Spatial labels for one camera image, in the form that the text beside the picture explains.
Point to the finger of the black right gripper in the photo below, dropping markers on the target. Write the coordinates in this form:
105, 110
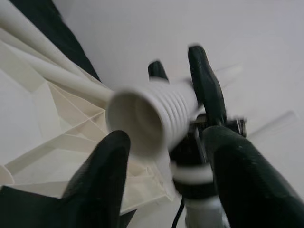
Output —
158, 70
207, 90

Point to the white plastic children table top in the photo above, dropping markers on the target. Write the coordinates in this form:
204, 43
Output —
35, 118

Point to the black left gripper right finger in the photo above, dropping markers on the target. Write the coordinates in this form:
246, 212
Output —
251, 185

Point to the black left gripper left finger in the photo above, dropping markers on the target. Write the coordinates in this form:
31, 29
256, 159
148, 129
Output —
99, 180

